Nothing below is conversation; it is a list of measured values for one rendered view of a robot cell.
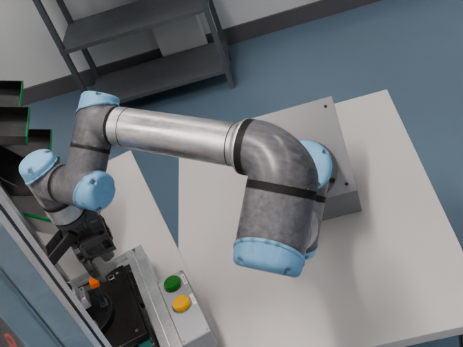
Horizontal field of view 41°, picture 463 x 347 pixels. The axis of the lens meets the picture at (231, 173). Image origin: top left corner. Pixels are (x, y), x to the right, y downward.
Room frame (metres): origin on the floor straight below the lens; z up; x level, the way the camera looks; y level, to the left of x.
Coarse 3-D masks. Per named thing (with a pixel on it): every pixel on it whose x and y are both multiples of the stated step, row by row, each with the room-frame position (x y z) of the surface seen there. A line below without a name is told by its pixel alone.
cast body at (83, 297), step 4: (68, 284) 1.03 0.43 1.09; (72, 284) 1.04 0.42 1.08; (72, 288) 1.02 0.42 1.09; (76, 288) 1.04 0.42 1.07; (80, 288) 1.05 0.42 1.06; (76, 292) 1.02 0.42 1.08; (80, 292) 1.04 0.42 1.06; (84, 292) 1.03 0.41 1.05; (76, 296) 1.01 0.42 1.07; (80, 296) 1.02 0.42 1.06; (84, 296) 1.02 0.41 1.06; (88, 296) 1.04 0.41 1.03; (80, 300) 1.01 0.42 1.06; (84, 300) 1.01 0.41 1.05; (88, 300) 1.02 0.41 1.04; (84, 304) 1.01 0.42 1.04; (88, 304) 1.01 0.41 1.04
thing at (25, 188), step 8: (0, 152) 1.37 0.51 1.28; (8, 152) 1.37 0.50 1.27; (0, 160) 1.37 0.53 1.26; (8, 160) 1.37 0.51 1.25; (16, 160) 1.37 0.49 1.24; (0, 168) 1.35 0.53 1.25; (8, 168) 1.35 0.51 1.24; (16, 168) 1.35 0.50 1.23; (0, 176) 1.31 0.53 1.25; (8, 176) 1.31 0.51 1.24; (16, 176) 1.31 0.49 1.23; (8, 184) 1.24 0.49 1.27; (16, 184) 1.28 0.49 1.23; (24, 184) 1.28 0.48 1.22; (8, 192) 1.24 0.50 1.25; (16, 192) 1.24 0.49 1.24; (24, 192) 1.24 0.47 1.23
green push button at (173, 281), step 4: (172, 276) 1.06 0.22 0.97; (176, 276) 1.05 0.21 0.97; (168, 280) 1.05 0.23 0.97; (172, 280) 1.05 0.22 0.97; (176, 280) 1.04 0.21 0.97; (180, 280) 1.04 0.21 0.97; (164, 284) 1.05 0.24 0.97; (168, 284) 1.04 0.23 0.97; (172, 284) 1.03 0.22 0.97; (176, 284) 1.03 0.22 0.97; (180, 284) 1.03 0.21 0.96; (168, 288) 1.03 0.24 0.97; (172, 288) 1.03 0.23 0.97; (176, 288) 1.03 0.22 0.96
